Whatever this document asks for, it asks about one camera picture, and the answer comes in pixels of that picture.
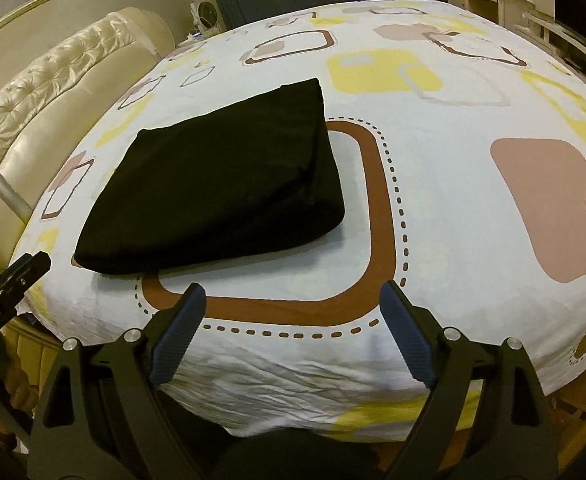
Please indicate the white patterned bed sheet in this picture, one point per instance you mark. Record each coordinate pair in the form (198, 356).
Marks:
(448, 110)

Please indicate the black pants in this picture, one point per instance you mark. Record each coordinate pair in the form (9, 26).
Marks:
(208, 185)

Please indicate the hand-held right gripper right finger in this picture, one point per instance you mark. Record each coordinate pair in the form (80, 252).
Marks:
(408, 335)

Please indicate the person's left hand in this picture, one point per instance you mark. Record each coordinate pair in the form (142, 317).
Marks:
(20, 387)

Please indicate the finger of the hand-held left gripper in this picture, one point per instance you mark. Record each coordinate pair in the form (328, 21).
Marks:
(25, 272)

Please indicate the white low cabinet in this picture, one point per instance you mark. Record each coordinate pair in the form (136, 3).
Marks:
(568, 40)

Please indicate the cream tufted headboard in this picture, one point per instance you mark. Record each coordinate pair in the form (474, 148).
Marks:
(73, 85)

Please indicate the grey metal pole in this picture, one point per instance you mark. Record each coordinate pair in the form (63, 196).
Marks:
(0, 185)

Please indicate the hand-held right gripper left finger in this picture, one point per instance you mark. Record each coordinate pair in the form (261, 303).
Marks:
(183, 330)

